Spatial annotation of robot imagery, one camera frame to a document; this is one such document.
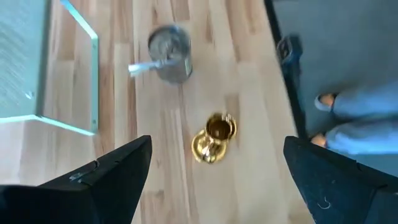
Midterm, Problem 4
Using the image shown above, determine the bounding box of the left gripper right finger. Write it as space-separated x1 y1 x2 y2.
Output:
283 136 398 224

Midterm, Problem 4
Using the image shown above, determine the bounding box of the tall gold candlestick holder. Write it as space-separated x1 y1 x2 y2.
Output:
190 111 238 165

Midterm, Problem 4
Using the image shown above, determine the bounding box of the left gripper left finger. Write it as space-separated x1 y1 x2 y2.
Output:
0 135 153 224

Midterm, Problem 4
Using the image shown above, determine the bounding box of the person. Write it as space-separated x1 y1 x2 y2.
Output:
310 79 398 156

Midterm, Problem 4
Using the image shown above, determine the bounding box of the silver tin candle with tag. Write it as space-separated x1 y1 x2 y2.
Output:
127 24 193 85

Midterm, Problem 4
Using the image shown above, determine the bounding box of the pale green perforated metal shelf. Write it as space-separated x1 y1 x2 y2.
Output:
0 0 100 137

